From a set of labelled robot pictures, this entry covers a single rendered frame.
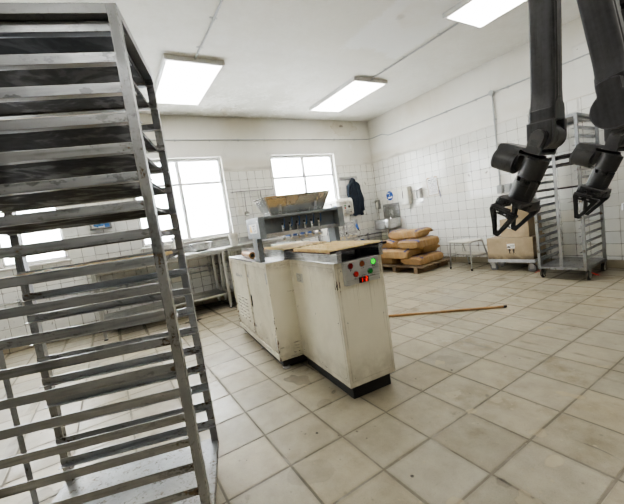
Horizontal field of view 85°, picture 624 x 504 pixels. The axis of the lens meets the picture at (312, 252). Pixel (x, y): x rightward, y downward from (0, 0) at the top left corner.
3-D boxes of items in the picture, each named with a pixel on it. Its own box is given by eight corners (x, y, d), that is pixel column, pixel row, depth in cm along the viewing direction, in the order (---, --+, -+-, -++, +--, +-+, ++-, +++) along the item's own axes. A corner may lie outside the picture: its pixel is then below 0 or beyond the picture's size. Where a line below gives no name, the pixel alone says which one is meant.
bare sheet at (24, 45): (145, 86, 142) (145, 82, 142) (113, 31, 103) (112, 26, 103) (-23, 94, 129) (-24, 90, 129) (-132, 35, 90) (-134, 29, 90)
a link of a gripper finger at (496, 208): (479, 231, 91) (492, 198, 87) (493, 227, 95) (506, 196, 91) (503, 242, 86) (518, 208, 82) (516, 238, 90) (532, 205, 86)
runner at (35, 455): (196, 414, 118) (195, 406, 117) (196, 418, 115) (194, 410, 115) (-20, 470, 103) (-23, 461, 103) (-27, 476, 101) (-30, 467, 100)
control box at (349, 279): (343, 286, 196) (340, 262, 195) (377, 277, 206) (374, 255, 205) (347, 286, 193) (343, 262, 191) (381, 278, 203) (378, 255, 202)
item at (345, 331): (304, 364, 263) (286, 251, 255) (341, 351, 278) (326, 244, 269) (352, 403, 200) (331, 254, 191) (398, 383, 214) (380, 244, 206)
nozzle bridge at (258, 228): (252, 261, 276) (245, 220, 273) (329, 246, 307) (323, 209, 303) (264, 263, 246) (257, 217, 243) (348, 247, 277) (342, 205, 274)
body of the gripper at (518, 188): (495, 202, 88) (506, 174, 85) (514, 198, 94) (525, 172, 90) (519, 212, 84) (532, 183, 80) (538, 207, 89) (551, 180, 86)
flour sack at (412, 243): (417, 250, 541) (415, 239, 539) (396, 250, 574) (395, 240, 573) (442, 243, 583) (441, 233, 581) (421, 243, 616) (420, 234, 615)
